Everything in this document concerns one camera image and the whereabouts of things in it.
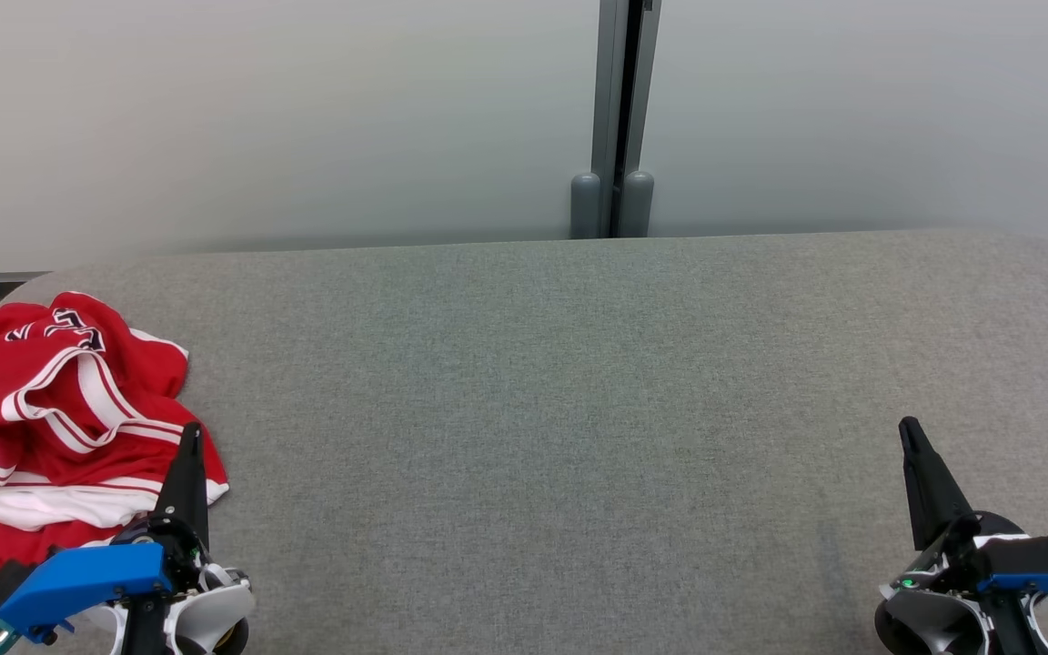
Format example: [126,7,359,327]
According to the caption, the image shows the grey metal partition post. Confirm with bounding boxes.
[589,0,663,239]

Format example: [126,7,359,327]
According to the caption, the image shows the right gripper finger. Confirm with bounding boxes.
[899,417,976,552]

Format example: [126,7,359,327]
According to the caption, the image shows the red and white sports shorts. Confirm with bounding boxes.
[0,291,230,586]

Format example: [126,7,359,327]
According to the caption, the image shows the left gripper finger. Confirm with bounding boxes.
[153,423,212,548]

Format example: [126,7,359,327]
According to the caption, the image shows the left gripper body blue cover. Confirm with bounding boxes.
[0,514,208,655]

